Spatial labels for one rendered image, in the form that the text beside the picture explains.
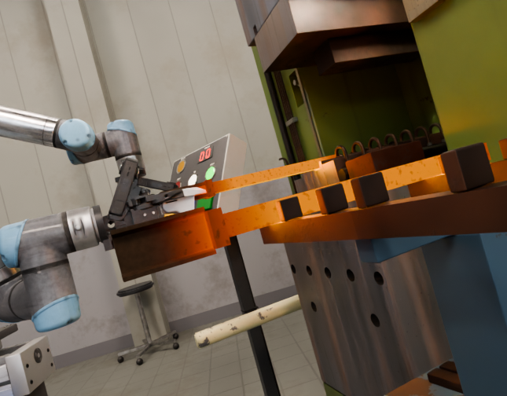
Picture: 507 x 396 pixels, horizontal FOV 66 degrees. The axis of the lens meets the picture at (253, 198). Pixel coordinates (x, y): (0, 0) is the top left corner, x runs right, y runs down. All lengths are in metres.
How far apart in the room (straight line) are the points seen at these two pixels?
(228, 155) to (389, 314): 0.75
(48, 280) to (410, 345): 0.61
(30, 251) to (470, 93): 0.78
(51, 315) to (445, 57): 0.80
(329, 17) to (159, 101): 3.28
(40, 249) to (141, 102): 3.47
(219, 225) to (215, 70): 3.87
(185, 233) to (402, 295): 0.46
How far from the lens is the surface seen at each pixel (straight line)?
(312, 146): 1.18
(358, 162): 0.77
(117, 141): 1.19
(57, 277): 0.75
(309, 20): 0.93
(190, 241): 0.36
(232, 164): 1.27
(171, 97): 4.12
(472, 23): 0.76
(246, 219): 0.36
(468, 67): 0.77
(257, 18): 1.07
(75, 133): 1.05
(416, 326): 0.75
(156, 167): 3.99
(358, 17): 1.01
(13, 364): 1.05
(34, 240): 0.75
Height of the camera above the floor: 0.93
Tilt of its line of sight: 2 degrees up
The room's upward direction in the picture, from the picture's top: 15 degrees counter-clockwise
